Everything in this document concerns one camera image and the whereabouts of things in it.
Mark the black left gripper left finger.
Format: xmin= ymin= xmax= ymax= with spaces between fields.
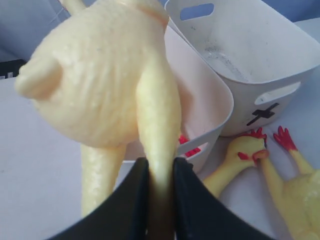
xmin=51 ymin=157 xmax=149 ymax=240

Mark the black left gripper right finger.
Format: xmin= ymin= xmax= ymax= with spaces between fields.
xmin=173 ymin=157 xmax=272 ymax=240

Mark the cream bin marked X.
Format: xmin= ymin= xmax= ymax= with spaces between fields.
xmin=164 ymin=0 xmax=320 ymax=137

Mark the whole rubber chicken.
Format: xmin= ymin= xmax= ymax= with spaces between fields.
xmin=14 ymin=0 xmax=182 ymax=217
xmin=178 ymin=134 xmax=201 ymax=158

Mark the cream bin marked O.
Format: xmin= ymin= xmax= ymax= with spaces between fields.
xmin=119 ymin=24 xmax=235 ymax=188

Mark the broken chicken head with squeaker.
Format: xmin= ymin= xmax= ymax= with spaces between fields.
xmin=202 ymin=127 xmax=269 ymax=198

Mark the headless rubber chicken body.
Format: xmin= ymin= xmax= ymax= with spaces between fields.
xmin=260 ymin=126 xmax=320 ymax=240

